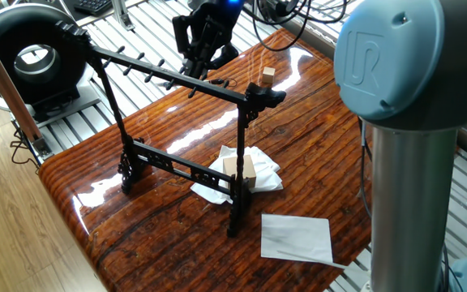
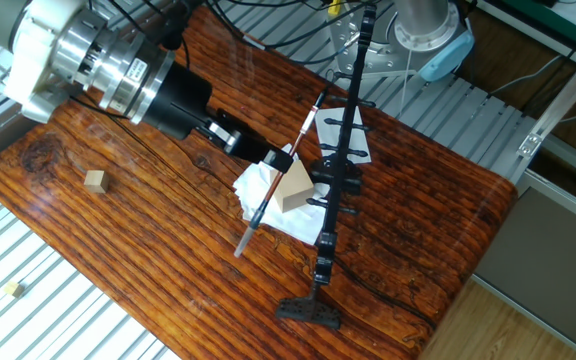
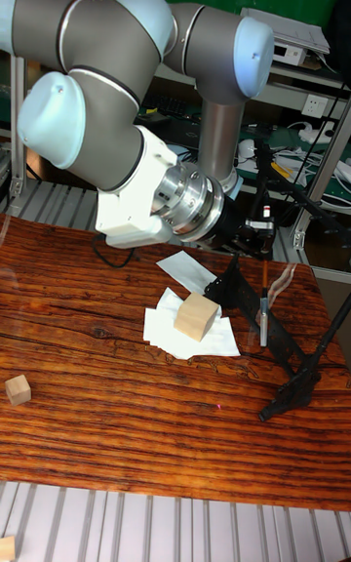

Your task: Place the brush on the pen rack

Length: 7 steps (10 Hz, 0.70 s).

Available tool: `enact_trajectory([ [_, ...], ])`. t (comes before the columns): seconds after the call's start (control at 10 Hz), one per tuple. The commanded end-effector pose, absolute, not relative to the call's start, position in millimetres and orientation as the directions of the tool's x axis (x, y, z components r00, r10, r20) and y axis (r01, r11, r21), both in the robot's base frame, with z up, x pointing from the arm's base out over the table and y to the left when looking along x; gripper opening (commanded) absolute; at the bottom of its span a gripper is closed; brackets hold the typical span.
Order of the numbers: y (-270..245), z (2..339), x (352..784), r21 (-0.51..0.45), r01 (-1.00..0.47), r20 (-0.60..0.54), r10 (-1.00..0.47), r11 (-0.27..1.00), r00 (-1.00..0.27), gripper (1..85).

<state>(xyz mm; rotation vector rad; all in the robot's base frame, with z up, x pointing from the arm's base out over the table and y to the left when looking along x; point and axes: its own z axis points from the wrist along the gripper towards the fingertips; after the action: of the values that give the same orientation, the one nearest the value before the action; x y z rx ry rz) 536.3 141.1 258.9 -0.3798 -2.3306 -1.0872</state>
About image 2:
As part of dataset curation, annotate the large light wooden block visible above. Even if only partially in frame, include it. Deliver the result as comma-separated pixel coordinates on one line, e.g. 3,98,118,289
269,157,316,214

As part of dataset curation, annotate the aluminium frame beam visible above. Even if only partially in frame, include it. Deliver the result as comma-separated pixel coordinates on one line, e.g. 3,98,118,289
516,34,576,160

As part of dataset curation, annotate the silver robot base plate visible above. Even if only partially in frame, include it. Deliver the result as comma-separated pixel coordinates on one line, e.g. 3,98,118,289
330,12,432,79

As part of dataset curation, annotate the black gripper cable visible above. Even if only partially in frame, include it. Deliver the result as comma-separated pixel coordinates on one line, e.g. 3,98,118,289
107,0,204,70

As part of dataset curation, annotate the black cable bundle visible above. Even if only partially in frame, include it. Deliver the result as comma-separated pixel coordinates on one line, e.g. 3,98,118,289
202,0,384,66

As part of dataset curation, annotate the crumpled white tissue pile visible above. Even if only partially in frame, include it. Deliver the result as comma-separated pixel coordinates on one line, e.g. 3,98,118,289
232,143,332,246

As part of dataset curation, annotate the flat white paper sheet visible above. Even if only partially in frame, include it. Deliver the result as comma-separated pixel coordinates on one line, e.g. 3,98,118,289
314,106,373,165

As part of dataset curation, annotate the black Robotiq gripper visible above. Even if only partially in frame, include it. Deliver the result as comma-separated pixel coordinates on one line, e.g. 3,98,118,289
141,61,295,175

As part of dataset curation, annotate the brown calligraphy brush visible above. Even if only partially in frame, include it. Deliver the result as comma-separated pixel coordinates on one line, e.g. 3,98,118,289
232,89,330,259

